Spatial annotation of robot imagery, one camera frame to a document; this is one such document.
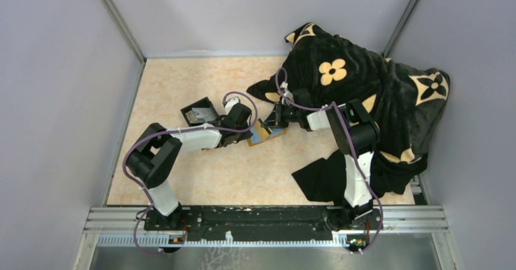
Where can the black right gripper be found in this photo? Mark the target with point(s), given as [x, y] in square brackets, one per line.
[278, 121]

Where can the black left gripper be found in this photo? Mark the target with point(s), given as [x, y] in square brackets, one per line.
[242, 137]

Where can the gold credit card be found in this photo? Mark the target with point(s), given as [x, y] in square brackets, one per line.
[272, 131]

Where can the blue credit card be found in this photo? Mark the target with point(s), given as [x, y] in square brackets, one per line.
[259, 134]

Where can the black plastic box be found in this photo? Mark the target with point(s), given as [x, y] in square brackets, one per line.
[202, 103]

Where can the white card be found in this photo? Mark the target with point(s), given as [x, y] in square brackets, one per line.
[198, 116]

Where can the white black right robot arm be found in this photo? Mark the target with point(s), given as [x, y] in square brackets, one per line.
[355, 134]

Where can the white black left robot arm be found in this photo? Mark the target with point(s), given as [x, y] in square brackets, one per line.
[150, 160]

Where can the black floral blanket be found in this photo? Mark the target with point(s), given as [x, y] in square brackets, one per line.
[405, 102]

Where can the black cloth piece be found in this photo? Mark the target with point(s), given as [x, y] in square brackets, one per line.
[323, 180]

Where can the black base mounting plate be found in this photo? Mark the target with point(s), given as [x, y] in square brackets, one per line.
[260, 223]

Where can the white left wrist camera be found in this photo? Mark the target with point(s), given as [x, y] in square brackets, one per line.
[230, 103]

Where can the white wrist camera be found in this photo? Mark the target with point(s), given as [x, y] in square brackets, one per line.
[230, 103]
[286, 95]

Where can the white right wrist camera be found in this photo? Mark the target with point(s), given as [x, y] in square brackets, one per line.
[286, 95]

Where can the aluminium front rail frame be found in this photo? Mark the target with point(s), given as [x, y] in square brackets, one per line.
[124, 226]

